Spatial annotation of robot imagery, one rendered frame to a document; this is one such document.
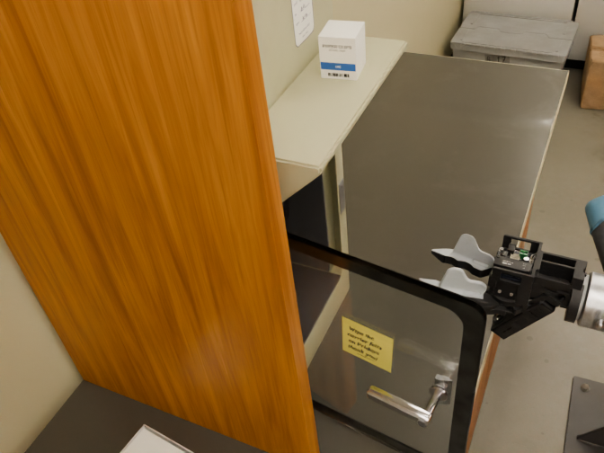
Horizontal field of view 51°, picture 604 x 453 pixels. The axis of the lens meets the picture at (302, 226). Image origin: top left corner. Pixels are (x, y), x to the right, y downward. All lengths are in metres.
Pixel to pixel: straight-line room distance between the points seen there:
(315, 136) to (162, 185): 0.19
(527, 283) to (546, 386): 1.53
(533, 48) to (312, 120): 2.88
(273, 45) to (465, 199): 0.85
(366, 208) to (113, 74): 0.96
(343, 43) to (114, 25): 0.32
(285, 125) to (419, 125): 1.05
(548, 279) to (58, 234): 0.67
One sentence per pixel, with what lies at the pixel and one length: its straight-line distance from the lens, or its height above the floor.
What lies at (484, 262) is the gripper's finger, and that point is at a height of 1.26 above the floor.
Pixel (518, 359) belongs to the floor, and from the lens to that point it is 2.43.
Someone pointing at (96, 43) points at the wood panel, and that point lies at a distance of 0.66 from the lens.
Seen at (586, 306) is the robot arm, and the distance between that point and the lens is 0.89.
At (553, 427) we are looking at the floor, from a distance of 2.31.
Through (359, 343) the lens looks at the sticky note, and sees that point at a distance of 0.88.
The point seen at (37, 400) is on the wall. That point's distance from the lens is 1.30.
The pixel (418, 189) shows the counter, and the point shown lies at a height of 0.94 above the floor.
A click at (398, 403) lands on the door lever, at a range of 0.85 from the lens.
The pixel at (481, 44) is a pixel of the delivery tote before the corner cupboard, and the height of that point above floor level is 0.33.
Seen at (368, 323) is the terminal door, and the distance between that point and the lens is 0.83.
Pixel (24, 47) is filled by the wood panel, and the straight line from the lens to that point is 0.74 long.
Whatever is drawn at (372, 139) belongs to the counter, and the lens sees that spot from 1.75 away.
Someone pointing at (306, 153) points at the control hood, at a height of 1.51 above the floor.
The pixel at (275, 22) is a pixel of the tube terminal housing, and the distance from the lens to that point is 0.81.
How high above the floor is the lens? 1.93
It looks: 42 degrees down
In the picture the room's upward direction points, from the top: 7 degrees counter-clockwise
